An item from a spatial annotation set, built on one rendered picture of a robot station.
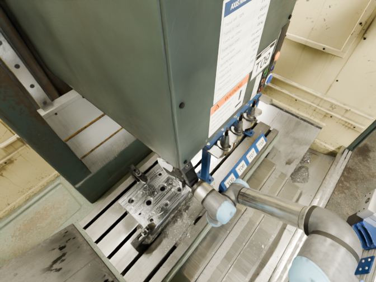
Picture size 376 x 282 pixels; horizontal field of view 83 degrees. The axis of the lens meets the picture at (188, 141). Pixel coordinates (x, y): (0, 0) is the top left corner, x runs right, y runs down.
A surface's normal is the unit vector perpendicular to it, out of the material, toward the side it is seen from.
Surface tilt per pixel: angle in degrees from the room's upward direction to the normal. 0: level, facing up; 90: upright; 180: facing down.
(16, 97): 90
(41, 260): 24
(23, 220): 0
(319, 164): 17
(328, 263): 10
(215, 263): 7
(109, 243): 0
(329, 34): 90
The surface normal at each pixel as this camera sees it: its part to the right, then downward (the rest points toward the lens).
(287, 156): -0.29, -0.29
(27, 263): 0.25, -0.79
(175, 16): 0.76, 0.51
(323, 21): -0.66, 0.62
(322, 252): -0.40, -0.80
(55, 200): -0.02, -0.59
